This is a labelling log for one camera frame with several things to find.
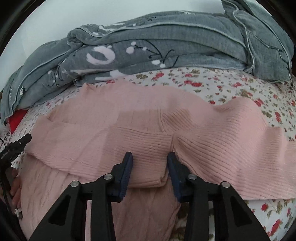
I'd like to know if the pink knit sweater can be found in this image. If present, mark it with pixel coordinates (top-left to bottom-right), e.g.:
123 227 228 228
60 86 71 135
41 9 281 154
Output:
20 80 295 240

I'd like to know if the person's left hand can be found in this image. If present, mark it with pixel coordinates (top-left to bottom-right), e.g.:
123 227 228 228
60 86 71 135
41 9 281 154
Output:
10 168 22 215

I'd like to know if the red pillow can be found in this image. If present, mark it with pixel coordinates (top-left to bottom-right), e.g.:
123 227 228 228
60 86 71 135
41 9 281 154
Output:
8 109 28 134

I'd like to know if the grey floral quilt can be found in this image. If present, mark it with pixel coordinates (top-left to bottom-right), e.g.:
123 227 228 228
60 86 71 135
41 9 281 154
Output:
1 1 295 121

